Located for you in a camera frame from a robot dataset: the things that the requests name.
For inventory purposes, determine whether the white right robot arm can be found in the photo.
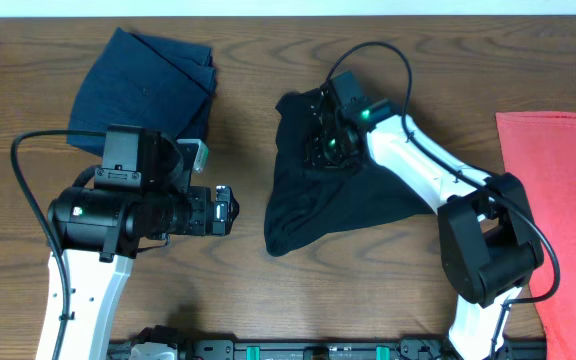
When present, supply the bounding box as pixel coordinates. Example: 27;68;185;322
311;95;550;359

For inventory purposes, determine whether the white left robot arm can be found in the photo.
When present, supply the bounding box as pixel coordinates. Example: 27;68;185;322
36;126;239;359

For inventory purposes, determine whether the red t-shirt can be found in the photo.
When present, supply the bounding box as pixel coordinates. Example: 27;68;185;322
496;111;576;359

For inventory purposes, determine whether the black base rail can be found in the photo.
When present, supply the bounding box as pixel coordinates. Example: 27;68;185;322
107;325;549;360

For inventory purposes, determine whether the folded navy blue garment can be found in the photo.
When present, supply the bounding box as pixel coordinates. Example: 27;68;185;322
68;28;217;140

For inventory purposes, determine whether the black polo shirt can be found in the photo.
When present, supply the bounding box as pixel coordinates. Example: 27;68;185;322
264;89;432;257

